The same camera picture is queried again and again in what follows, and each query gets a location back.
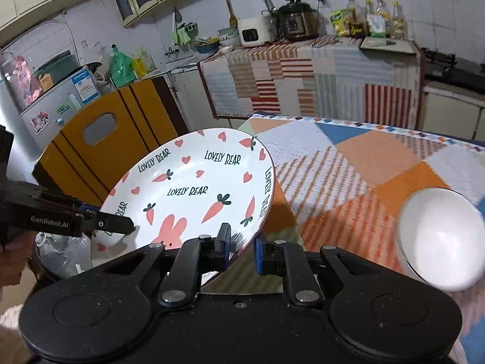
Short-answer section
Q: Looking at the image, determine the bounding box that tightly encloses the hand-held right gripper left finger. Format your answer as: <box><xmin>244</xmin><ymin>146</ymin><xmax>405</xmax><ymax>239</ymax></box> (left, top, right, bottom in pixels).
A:
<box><xmin>100</xmin><ymin>223</ymin><xmax>232</xmax><ymax>308</ymax></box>

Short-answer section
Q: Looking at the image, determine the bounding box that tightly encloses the person's left hand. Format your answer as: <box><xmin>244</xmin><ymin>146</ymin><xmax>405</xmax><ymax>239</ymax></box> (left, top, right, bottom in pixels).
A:
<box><xmin>0</xmin><ymin>231</ymin><xmax>36</xmax><ymax>287</ymax></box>

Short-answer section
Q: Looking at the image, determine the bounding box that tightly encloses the white rice cooker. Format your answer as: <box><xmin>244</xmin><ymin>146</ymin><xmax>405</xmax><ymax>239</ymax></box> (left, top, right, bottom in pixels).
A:
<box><xmin>237</xmin><ymin>15</ymin><xmax>278</xmax><ymax>48</ymax></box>

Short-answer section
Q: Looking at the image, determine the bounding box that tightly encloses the yellow green snack packet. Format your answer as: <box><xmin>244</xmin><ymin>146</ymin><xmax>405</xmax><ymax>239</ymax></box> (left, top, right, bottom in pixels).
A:
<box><xmin>329</xmin><ymin>9</ymin><xmax>352</xmax><ymax>38</ymax></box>

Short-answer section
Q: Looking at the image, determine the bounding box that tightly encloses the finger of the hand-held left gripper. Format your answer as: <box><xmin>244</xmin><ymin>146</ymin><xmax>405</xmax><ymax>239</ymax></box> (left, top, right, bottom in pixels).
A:
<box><xmin>82</xmin><ymin>213</ymin><xmax>136</xmax><ymax>237</ymax></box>
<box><xmin>73</xmin><ymin>202</ymin><xmax>101</xmax><ymax>215</ymax></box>

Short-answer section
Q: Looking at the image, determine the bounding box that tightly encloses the white powder bag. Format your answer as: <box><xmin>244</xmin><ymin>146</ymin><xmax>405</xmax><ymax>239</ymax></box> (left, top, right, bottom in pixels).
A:
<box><xmin>369</xmin><ymin>14</ymin><xmax>388</xmax><ymax>39</ymax></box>

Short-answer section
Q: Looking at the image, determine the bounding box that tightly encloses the clear plastic bag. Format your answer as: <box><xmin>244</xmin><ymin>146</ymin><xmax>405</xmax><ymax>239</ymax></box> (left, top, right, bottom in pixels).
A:
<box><xmin>35</xmin><ymin>231</ymin><xmax>94</xmax><ymax>280</ymax></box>

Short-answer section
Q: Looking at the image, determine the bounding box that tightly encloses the black basket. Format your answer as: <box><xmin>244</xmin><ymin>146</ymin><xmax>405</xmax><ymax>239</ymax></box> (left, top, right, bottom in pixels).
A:
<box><xmin>32</xmin><ymin>50</ymin><xmax>77</xmax><ymax>85</ymax></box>

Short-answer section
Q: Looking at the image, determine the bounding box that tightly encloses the black gas stove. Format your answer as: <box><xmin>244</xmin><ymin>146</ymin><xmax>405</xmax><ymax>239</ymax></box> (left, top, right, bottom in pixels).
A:
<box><xmin>420</xmin><ymin>46</ymin><xmax>485</xmax><ymax>92</ymax></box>

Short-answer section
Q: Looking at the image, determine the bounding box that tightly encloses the striped counter cloth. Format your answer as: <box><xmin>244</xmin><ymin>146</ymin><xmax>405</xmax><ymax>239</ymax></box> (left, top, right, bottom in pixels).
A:
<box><xmin>199</xmin><ymin>35</ymin><xmax>424</xmax><ymax>130</ymax></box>

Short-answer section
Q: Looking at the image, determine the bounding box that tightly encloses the patchwork pattern tablecloth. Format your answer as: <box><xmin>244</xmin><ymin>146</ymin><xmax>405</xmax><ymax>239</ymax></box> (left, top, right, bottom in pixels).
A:
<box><xmin>197</xmin><ymin>111</ymin><xmax>485</xmax><ymax>364</ymax></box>

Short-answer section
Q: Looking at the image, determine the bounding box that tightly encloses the cutting board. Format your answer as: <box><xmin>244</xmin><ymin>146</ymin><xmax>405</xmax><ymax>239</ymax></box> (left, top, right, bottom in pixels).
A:
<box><xmin>359</xmin><ymin>36</ymin><xmax>416</xmax><ymax>55</ymax></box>

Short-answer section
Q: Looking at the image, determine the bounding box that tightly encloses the green plastic bag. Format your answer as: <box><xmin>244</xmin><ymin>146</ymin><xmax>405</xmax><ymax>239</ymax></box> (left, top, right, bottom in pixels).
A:
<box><xmin>109</xmin><ymin>44</ymin><xmax>134</xmax><ymax>89</ymax></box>

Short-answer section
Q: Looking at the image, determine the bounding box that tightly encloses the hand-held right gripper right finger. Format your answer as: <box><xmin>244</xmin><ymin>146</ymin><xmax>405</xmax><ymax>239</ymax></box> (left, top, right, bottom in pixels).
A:
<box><xmin>255</xmin><ymin>236</ymin><xmax>384</xmax><ymax>308</ymax></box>

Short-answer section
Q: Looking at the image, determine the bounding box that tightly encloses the pink package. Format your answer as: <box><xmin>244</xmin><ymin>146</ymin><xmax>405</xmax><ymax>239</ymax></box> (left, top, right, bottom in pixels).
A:
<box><xmin>3</xmin><ymin>55</ymin><xmax>43</xmax><ymax>110</ymax></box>

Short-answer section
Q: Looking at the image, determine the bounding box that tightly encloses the white bowl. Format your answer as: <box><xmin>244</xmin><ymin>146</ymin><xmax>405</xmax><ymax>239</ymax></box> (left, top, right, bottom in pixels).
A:
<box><xmin>396</xmin><ymin>188</ymin><xmax>484</xmax><ymax>293</ymax></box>

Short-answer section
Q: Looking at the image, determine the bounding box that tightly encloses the silver refrigerator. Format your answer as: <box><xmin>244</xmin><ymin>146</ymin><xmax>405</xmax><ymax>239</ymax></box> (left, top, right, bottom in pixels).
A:
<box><xmin>0</xmin><ymin>51</ymin><xmax>105</xmax><ymax>148</ymax></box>

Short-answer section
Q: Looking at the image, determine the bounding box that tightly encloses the oil bottle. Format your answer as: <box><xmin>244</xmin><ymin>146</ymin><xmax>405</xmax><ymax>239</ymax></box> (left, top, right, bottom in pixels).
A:
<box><xmin>391</xmin><ymin>1</ymin><xmax>405</xmax><ymax>40</ymax></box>
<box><xmin>376</xmin><ymin>0</ymin><xmax>391</xmax><ymax>39</ymax></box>
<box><xmin>364</xmin><ymin>0</ymin><xmax>376</xmax><ymax>38</ymax></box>
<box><xmin>346</xmin><ymin>0</ymin><xmax>361</xmax><ymax>38</ymax></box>

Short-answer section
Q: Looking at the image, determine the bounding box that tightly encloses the dark pressure cooker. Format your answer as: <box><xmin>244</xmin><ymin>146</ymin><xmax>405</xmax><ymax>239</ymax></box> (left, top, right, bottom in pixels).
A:
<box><xmin>278</xmin><ymin>0</ymin><xmax>319</xmax><ymax>42</ymax></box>

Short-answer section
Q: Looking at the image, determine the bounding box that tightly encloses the stack of ceramic bowls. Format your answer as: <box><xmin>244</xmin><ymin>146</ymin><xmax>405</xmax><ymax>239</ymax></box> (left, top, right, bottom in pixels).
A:
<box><xmin>217</xmin><ymin>26</ymin><xmax>240</xmax><ymax>48</ymax></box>

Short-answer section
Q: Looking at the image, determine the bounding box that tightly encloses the blue basin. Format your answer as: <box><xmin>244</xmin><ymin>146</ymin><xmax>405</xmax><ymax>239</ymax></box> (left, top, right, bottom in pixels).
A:
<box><xmin>194</xmin><ymin>38</ymin><xmax>221</xmax><ymax>54</ymax></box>

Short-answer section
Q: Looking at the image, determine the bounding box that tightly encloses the orange wooden chair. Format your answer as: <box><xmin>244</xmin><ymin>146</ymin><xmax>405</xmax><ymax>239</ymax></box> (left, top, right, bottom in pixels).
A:
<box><xmin>32</xmin><ymin>76</ymin><xmax>191</xmax><ymax>214</ymax></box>

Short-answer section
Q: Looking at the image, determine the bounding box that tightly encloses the white carrot print plate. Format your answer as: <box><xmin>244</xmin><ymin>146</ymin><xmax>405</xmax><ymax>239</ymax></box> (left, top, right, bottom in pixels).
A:
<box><xmin>91</xmin><ymin>129</ymin><xmax>276</xmax><ymax>286</ymax></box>

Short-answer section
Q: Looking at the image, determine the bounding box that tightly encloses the yellow plastic bag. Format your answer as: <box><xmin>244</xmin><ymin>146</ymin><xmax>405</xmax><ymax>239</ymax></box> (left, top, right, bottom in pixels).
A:
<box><xmin>130</xmin><ymin>54</ymin><xmax>158</xmax><ymax>77</ymax></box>

